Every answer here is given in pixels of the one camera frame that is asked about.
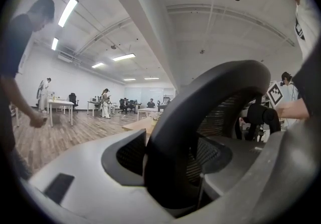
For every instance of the person's white shirt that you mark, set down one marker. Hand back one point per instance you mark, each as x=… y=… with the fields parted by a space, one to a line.
x=309 y=12

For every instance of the long ceiling light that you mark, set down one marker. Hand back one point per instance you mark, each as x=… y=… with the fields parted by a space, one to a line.
x=97 y=65
x=124 y=57
x=67 y=12
x=151 y=78
x=55 y=44
x=129 y=79

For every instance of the person's right forearm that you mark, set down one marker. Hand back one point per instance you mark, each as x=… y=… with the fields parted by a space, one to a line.
x=293 y=111

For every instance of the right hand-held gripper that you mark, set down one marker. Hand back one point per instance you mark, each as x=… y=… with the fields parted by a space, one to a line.
x=275 y=93

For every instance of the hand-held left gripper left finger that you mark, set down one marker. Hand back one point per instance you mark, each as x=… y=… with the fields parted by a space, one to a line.
x=87 y=167

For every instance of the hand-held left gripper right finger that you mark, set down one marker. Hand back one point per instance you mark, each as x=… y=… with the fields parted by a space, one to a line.
x=245 y=167

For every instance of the wooden desk white legs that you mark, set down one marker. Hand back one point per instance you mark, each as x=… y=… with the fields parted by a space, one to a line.
x=138 y=125

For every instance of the black mesh office chair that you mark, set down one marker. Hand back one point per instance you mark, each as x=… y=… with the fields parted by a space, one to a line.
x=170 y=122

